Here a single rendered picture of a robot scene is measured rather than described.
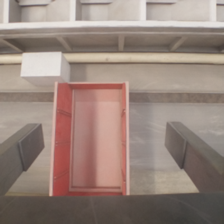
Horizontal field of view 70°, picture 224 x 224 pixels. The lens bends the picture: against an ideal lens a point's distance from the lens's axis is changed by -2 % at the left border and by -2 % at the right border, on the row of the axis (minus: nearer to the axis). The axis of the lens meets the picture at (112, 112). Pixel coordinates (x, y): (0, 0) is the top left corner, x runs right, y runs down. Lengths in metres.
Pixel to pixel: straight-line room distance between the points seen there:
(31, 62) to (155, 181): 0.53
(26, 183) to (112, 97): 0.40
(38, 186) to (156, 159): 0.40
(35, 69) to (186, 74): 0.49
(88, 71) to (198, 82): 0.39
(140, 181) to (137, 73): 0.36
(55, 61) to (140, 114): 0.32
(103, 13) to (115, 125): 0.33
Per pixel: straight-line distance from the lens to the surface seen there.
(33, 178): 0.63
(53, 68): 0.53
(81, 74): 0.60
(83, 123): 0.56
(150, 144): 0.56
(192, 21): 0.48
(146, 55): 0.59
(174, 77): 0.62
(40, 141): 0.17
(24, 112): 0.64
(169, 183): 0.59
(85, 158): 0.56
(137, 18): 0.46
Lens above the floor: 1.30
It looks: 82 degrees down
